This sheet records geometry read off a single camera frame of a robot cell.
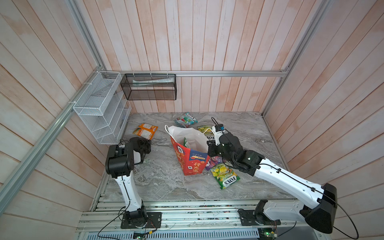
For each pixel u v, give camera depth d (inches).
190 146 36.5
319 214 15.1
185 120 44.9
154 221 28.9
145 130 42.4
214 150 25.3
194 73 38.2
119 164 21.1
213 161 36.0
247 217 28.8
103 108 28.8
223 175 33.6
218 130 24.6
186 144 34.7
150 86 41.7
